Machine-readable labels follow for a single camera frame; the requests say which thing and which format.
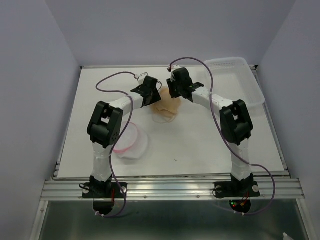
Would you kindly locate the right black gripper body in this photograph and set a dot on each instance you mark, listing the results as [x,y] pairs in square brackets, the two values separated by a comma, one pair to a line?
[174,88]

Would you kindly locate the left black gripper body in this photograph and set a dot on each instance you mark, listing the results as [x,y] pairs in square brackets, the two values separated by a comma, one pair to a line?
[155,96]

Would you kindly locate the beige bra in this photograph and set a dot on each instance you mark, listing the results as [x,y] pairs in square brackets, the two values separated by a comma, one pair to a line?
[167,109]

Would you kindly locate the white mesh laundry bag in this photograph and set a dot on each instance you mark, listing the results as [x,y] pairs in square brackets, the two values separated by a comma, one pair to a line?
[133,144]

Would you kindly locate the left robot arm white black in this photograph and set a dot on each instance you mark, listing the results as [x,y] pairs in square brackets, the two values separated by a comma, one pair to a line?
[105,129]

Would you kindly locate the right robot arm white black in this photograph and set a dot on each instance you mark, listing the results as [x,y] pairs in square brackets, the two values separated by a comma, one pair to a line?
[233,123]

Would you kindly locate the white plastic basket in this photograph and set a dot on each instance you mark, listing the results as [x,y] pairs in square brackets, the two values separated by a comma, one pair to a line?
[233,79]

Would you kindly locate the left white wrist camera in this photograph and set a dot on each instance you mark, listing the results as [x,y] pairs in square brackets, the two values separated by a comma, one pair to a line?
[140,78]

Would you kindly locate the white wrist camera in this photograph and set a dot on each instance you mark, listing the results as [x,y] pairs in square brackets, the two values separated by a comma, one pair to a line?
[140,78]
[172,67]

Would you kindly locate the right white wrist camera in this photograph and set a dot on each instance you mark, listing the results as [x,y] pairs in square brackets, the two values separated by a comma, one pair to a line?
[172,67]

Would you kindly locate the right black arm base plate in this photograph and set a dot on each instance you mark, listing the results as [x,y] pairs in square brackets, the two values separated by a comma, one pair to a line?
[235,189]

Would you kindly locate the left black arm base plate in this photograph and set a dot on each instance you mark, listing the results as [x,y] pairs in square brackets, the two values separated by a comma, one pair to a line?
[105,190]

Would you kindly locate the aluminium frame rail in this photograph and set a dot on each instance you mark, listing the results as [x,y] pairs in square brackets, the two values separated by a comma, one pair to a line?
[184,188]

